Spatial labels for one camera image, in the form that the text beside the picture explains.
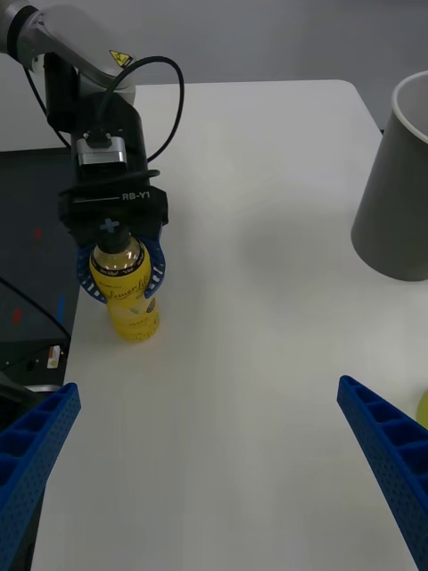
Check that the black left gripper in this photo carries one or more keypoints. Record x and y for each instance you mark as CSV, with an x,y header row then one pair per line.
x,y
134,205

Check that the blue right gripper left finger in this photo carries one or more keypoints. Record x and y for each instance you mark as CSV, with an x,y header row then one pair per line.
x,y
31,455

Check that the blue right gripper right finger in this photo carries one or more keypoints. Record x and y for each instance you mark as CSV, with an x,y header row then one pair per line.
x,y
392,450

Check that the yellow plastic drink bottle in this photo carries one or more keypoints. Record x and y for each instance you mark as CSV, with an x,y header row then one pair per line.
x,y
129,294

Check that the silver and black left arm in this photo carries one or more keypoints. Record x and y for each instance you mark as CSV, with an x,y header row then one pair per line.
x,y
76,31

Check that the yellow-green plastic waste bin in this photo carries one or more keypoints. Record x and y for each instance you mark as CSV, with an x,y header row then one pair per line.
x,y
423,410

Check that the grey plastic waste bin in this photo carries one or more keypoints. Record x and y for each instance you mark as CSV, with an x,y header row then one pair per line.
x,y
392,201

